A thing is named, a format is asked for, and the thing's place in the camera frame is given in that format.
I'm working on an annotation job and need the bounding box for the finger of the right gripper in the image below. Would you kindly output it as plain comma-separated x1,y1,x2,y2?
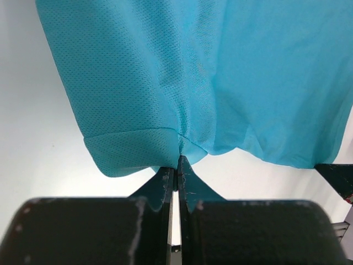
314,163,353,204

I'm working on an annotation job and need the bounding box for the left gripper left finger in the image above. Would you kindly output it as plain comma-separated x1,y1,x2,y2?
1,167,174,264

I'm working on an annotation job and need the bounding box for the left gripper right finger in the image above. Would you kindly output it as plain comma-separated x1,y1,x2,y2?
177,156,346,264

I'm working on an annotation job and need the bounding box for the teal t-shirt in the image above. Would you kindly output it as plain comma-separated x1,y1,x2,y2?
36,1,352,177

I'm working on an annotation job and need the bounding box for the aluminium frame rail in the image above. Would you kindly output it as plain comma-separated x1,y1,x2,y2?
332,221,350,242

